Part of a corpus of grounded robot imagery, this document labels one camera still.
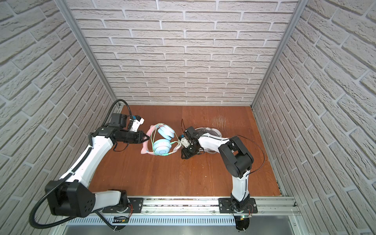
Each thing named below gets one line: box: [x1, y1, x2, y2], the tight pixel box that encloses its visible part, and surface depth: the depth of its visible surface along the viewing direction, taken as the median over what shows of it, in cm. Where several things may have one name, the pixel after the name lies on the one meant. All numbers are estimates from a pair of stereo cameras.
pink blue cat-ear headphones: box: [141, 123, 175, 156], surface depth 71 cm
